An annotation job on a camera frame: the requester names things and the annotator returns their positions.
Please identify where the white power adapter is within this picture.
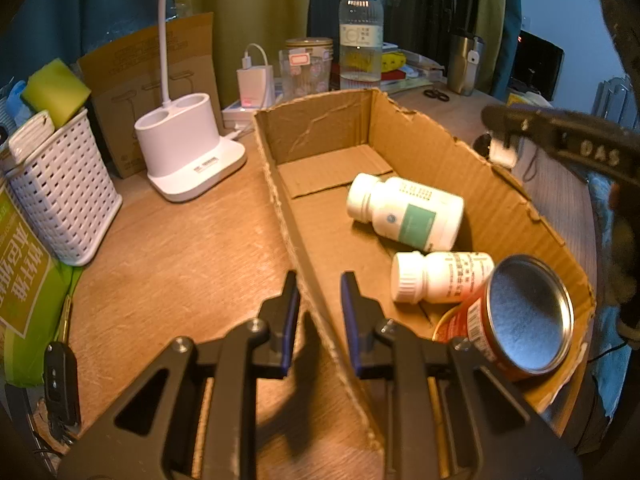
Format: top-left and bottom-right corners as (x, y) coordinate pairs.
(489, 135), (518, 168)

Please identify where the patterned glass cup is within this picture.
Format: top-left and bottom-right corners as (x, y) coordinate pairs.
(279, 50), (332, 101)

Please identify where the steel tumbler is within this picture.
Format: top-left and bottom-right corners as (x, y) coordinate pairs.
(446, 35), (485, 97)

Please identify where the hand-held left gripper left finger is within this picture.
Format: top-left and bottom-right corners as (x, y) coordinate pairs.
(57, 270), (302, 480)

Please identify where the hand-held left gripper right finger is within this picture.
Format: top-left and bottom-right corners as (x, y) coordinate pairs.
(340, 271), (583, 480)

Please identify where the red tin can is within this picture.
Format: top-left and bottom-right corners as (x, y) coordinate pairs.
(432, 255), (575, 381)

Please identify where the white power strip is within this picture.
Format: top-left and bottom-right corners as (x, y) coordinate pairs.
(221, 100), (281, 131)

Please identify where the small white pill bottle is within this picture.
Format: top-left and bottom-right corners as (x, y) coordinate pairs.
(390, 251), (496, 306)

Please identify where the black car key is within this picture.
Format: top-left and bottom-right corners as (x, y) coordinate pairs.
(44, 341), (82, 428)

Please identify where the black monitor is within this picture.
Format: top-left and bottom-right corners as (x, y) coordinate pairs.
(512, 30), (565, 101)

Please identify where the green label pill bottle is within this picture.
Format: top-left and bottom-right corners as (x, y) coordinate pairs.
(346, 172), (465, 252)

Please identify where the cardboard box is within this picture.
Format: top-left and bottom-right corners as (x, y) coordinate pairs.
(252, 88), (597, 453)

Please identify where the yellow tissue box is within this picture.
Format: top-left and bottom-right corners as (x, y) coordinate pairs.
(507, 91), (553, 108)

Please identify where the brown cardboard package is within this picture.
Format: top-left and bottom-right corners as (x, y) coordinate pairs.
(77, 12), (223, 178)

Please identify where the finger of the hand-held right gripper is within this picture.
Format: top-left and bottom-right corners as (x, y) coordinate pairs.
(481, 104), (558, 150)

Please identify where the white plug charger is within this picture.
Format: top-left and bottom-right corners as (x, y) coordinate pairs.
(236, 44), (275, 106)

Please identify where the white woven plastic basket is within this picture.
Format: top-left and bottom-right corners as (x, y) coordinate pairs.
(2, 108), (123, 267)

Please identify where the clear water bottle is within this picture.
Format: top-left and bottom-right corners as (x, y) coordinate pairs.
(339, 0), (385, 92)

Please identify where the pack of paper cups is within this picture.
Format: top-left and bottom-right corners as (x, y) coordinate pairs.
(0, 175), (83, 388)

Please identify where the jar with gold lid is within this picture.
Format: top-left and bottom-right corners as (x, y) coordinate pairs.
(286, 37), (334, 61)

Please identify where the yellow green sponge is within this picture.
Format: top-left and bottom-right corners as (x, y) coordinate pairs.
(22, 58), (92, 128)

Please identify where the white desk lamp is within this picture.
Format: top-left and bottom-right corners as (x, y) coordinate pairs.
(134, 0), (247, 204)

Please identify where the grey blue curtain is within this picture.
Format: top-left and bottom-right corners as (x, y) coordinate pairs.
(0, 0), (171, 91)

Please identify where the white tissue pack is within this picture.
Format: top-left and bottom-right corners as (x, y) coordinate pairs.
(7, 110), (56, 161)

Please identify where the olive curtain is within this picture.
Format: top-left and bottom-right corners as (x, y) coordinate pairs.
(175, 0), (316, 111)
(475, 0), (508, 96)

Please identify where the blue white packet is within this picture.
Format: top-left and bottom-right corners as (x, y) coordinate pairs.
(0, 80), (28, 126)

